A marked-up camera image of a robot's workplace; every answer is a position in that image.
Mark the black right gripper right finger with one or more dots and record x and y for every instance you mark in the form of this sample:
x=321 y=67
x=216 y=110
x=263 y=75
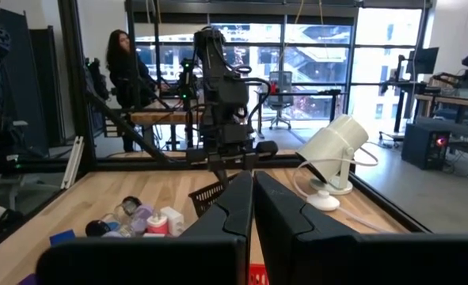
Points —
x=297 y=245

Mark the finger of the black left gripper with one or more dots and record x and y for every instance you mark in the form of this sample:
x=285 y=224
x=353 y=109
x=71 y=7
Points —
x=228 y=170
x=218 y=169

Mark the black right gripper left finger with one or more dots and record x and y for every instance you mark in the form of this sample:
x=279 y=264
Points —
x=218 y=245

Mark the background black robot arm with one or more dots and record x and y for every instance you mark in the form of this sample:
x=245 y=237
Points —
x=186 y=79

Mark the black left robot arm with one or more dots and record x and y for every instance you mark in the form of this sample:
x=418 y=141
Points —
x=214 y=59

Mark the grey office chair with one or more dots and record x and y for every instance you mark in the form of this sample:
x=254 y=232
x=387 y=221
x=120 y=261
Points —
x=280 y=97

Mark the black office desk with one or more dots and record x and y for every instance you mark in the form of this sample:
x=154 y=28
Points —
x=316 y=92

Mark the black mesh tray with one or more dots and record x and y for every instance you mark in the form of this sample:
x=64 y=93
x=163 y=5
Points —
x=206 y=198

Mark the red mesh basket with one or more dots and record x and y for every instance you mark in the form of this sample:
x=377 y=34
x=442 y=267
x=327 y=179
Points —
x=257 y=275

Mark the wooden work table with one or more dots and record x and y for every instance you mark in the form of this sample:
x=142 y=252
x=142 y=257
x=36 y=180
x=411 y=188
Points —
x=158 y=117
x=451 y=101

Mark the white cylindrical lamp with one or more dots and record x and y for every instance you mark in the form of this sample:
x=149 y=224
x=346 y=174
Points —
x=332 y=146

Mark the silver aluminium bar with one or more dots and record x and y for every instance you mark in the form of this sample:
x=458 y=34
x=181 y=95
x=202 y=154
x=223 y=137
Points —
x=73 y=162

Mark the blue rectangular pad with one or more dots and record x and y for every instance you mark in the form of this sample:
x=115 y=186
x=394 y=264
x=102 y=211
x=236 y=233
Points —
x=62 y=237

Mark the black computer tower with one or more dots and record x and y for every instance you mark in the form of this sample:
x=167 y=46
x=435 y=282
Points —
x=423 y=146

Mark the black monitor desk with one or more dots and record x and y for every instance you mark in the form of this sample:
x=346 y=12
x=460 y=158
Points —
x=402 y=85

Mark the black monitor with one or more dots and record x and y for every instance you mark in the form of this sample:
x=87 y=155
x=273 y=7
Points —
x=423 y=59

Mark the dark partition panel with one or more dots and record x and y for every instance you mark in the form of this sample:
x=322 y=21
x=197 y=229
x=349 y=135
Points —
x=20 y=79

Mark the black aluminium rig frame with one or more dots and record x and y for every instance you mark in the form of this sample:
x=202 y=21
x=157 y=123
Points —
x=77 y=99

